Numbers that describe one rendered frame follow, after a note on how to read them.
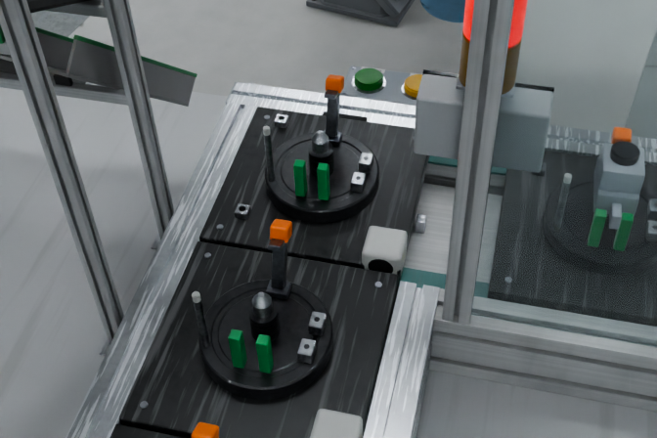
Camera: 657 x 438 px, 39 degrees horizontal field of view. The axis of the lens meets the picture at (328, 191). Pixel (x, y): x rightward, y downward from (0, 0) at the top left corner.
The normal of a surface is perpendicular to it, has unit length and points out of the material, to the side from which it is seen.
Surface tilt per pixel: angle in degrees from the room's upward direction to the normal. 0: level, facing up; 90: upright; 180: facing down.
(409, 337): 0
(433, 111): 90
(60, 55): 90
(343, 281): 0
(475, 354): 90
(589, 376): 90
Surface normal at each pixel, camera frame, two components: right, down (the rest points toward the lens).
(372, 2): -0.41, 0.66
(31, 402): -0.03, -0.69
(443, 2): -0.11, 0.94
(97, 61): 0.92, 0.27
